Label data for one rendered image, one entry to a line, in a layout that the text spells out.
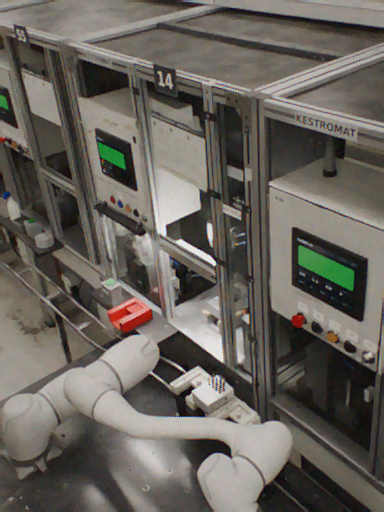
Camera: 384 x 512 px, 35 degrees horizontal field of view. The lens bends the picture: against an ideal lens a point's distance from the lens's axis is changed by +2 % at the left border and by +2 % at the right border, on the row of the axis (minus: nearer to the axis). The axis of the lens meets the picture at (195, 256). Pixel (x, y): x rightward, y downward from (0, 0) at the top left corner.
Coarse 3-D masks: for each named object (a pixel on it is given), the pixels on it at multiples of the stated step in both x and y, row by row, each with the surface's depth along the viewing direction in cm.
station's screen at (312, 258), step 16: (304, 240) 169; (304, 256) 171; (320, 256) 166; (336, 256) 161; (304, 272) 174; (320, 272) 168; (336, 272) 163; (352, 272) 159; (320, 288) 171; (336, 288) 166; (352, 288) 161; (336, 304) 168; (352, 304) 163
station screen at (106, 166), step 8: (96, 136) 244; (96, 144) 247; (104, 144) 242; (112, 144) 236; (120, 152) 234; (104, 160) 247; (104, 168) 250; (112, 168) 245; (120, 168) 239; (112, 176) 247; (120, 176) 242; (128, 176) 237; (128, 184) 239
